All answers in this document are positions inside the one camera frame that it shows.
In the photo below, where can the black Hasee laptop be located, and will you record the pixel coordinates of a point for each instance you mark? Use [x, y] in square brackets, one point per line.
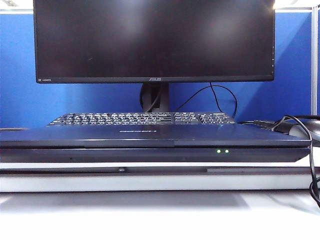
[150, 137]

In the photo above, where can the black desktop keyboard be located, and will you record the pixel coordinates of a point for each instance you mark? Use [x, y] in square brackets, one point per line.
[140, 118]

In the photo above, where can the round metal screw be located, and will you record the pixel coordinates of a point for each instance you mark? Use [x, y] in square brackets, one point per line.
[122, 169]

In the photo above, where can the black ASUS monitor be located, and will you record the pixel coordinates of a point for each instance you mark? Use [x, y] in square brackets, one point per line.
[150, 37]

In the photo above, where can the black computer mouse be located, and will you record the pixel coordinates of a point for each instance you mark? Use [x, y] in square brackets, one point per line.
[300, 131]

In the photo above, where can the dark metal rail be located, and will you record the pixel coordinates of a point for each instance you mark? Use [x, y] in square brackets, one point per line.
[75, 170]

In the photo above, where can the grey partition post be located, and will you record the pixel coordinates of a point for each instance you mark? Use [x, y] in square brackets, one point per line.
[316, 62]

